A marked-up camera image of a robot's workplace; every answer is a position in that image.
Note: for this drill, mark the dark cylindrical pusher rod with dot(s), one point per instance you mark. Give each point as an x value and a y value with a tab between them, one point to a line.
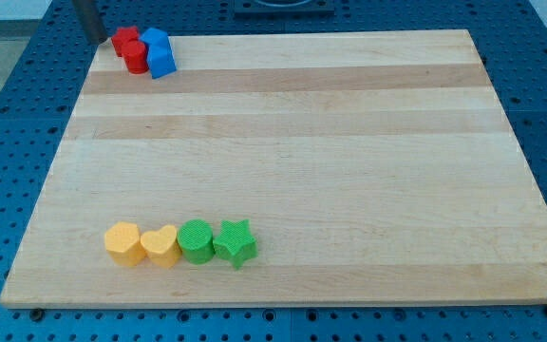
90	21

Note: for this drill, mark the red star block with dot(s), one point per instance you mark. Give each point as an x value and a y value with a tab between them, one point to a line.
122	36

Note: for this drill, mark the green star block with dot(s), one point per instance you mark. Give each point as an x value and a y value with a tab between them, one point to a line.
235	242

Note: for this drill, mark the red cylinder block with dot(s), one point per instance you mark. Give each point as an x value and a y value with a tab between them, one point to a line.
134	54

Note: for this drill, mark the blue perforated table plate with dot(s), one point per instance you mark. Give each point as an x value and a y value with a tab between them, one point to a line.
38	97

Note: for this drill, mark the blue cube block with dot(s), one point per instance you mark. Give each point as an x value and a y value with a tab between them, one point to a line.
155	37

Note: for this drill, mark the blue pentagon block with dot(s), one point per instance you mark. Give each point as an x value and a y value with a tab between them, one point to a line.
161	61

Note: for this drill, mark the yellow hexagon block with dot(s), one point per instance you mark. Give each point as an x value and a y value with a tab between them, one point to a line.
122	241

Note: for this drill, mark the yellow heart block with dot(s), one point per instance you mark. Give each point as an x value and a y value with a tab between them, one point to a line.
161	246

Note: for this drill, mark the green cylinder block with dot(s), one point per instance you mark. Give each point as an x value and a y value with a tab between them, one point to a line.
195	239

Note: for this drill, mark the wooden board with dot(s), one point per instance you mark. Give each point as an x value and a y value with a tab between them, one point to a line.
375	168

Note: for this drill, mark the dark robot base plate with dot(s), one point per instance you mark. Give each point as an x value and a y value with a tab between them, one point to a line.
253	8

